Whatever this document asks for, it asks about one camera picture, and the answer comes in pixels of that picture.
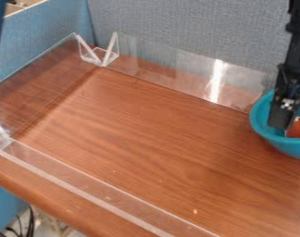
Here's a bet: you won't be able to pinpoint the black cables under table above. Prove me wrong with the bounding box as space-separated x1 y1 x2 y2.
0 206 40 237

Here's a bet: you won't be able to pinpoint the clear acrylic left barrier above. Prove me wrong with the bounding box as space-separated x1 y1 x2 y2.
0 33 97 133

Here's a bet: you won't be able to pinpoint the wooden shelf box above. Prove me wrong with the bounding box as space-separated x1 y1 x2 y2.
5 0 49 18

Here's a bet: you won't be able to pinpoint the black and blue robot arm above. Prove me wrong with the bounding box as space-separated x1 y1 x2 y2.
268 0 300 130

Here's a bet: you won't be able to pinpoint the clear acrylic back barrier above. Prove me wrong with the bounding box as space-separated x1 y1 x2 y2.
109 32 275 113

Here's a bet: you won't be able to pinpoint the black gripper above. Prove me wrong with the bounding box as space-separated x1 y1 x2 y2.
268 64 300 130

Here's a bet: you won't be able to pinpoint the blue plastic bowl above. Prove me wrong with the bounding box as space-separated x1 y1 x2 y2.
249 90 300 159

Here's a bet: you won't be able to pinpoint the brown and white toy mushroom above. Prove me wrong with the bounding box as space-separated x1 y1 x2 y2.
287 117 300 139

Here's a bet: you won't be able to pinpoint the clear acrylic front barrier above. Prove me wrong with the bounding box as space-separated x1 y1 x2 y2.
0 125 220 237

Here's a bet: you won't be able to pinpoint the clear acrylic barrier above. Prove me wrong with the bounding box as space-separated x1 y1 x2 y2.
109 32 275 113
0 125 220 237
0 33 97 133

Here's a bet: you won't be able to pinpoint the clear acrylic corner bracket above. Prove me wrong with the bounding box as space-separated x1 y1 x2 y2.
73 32 121 67

